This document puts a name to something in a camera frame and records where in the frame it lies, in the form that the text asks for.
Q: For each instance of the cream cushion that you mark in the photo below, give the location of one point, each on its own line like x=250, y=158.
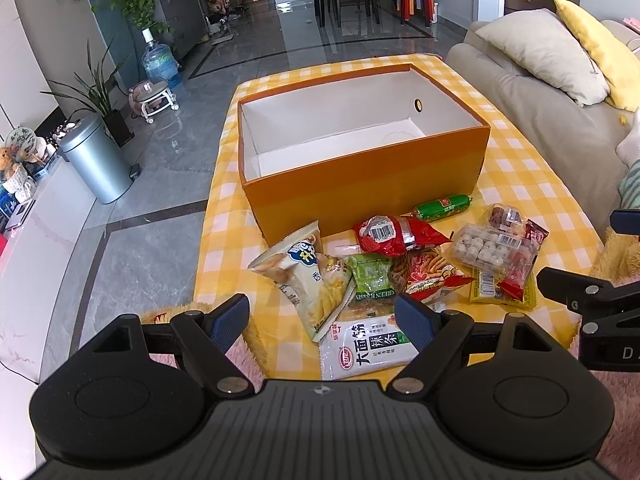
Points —
x=539, y=42

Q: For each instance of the yellow snack bar packet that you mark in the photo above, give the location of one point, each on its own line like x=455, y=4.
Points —
x=484, y=290

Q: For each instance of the white tv console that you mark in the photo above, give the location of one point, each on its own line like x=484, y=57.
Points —
x=33, y=265

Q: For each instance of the yellow plush toy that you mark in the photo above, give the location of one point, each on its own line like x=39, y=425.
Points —
x=619, y=261

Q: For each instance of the dark grey cabinet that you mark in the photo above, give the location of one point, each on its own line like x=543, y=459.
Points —
x=185, y=22

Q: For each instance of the dark red chocolate bar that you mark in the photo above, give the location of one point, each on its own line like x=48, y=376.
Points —
x=522, y=263

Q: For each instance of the orange cardboard storage box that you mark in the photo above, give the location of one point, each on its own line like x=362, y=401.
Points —
x=341, y=148

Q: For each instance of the clear bag red dates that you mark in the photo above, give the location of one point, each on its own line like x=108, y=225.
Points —
x=505, y=218

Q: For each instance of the white potato chips bag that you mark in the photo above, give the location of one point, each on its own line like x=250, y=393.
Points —
x=318, y=285

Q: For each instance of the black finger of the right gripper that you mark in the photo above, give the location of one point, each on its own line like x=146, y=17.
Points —
x=625, y=221
x=587, y=296

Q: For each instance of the red cartoon snack bag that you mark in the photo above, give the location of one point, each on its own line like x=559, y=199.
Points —
x=395, y=236

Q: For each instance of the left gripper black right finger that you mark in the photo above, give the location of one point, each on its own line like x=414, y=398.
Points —
x=438, y=338

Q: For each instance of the clear bag white candies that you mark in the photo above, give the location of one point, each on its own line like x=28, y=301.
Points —
x=483, y=248

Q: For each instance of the white noodle snack bag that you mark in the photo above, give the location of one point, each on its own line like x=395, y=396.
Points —
x=362, y=339

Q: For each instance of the blue water jug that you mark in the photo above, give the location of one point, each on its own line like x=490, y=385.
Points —
x=159, y=62

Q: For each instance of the small white stool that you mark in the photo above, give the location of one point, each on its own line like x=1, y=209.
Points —
x=147, y=99

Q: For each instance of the potted long-leaf plant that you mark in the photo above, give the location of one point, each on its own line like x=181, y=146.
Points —
x=94, y=94

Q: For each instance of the yellow cushion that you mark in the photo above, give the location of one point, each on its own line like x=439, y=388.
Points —
x=617, y=63

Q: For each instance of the green snack packet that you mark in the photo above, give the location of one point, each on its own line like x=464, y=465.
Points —
x=370, y=272

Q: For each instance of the beige sofa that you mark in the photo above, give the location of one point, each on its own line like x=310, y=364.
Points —
x=577, y=142

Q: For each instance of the yellow checkered tablecloth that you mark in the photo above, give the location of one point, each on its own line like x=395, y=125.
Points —
x=514, y=173

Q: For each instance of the red Mimi fries snack bag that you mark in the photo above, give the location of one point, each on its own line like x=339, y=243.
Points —
x=426, y=275

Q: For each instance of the green sausage stick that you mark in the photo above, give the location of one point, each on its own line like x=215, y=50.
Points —
x=442, y=208

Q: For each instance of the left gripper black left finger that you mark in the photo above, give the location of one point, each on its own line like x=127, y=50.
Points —
x=204, y=340

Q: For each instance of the striped teal cushion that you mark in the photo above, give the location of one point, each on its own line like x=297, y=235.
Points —
x=629, y=188

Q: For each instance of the grey metal trash can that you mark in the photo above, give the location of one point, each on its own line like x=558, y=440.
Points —
x=97, y=158

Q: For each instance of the pink fluffy blanket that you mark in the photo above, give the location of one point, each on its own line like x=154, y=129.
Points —
x=246, y=353

